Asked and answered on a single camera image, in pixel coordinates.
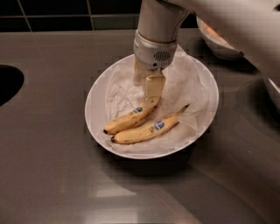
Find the white bowl at right edge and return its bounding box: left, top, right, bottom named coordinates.
left=264, top=77, right=280, bottom=113

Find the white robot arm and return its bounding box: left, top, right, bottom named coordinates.
left=134, top=0, right=280, bottom=84

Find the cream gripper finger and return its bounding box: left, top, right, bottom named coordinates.
left=144, top=73, right=165, bottom=108
left=133, top=61, right=151, bottom=87

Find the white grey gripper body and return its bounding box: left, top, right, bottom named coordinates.
left=133, top=31, right=177, bottom=70

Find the large white bowl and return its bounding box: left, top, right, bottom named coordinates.
left=85, top=55, right=219, bottom=159

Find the orange round fruit pile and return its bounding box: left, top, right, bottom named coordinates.
left=202, top=22, right=222, bottom=40

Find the white paper liner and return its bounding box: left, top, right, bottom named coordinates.
left=104, top=48, right=217, bottom=156

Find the yellow banana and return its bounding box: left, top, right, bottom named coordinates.
left=111, top=105, right=188, bottom=144
left=103, top=105, right=157, bottom=135

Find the dark sink opening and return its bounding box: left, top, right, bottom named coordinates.
left=0, top=65, right=25, bottom=106

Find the small white bowl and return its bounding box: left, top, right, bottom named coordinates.
left=196, top=17, right=242, bottom=60

